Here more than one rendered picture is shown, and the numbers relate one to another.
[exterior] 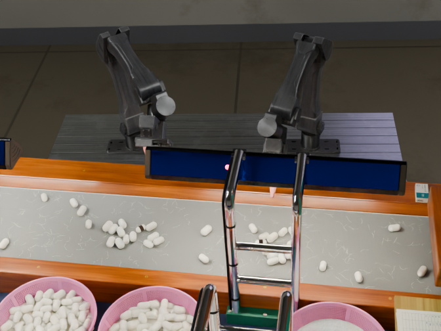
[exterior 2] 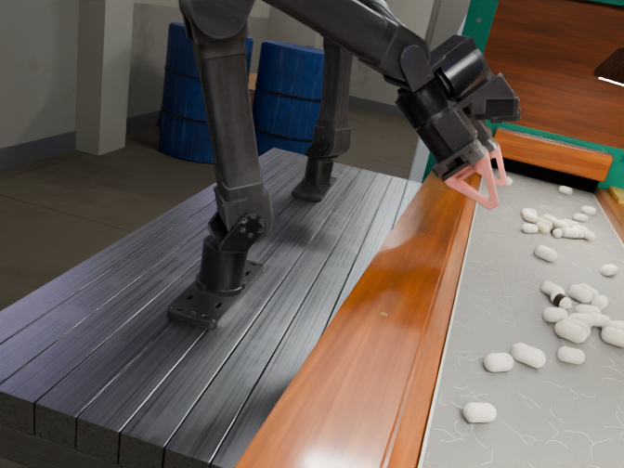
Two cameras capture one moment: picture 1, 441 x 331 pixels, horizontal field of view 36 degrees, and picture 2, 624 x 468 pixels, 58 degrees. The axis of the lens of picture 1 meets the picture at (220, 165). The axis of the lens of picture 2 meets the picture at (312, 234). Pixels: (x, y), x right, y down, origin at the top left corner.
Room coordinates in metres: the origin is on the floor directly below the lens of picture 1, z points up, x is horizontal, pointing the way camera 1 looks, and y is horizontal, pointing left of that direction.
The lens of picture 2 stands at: (1.72, 0.98, 1.06)
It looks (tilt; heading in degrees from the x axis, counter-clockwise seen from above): 21 degrees down; 273
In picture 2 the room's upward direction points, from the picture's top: 11 degrees clockwise
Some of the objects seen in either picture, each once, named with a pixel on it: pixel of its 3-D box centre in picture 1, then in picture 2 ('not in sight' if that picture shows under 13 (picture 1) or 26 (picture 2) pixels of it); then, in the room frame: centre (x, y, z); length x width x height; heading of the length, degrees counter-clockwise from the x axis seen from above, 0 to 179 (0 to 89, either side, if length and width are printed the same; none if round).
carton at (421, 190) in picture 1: (421, 192); not in sight; (1.43, -0.57, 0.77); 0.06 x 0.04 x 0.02; 168
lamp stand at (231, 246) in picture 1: (268, 240); not in sight; (1.17, -0.10, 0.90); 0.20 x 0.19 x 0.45; 78
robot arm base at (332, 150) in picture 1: (310, 138); (318, 172); (1.80, -0.31, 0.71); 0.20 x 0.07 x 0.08; 83
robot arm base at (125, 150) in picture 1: (134, 138); (223, 266); (1.87, 0.29, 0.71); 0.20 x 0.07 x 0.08; 83
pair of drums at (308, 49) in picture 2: not in sight; (249, 100); (2.51, -2.83, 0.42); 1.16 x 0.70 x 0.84; 173
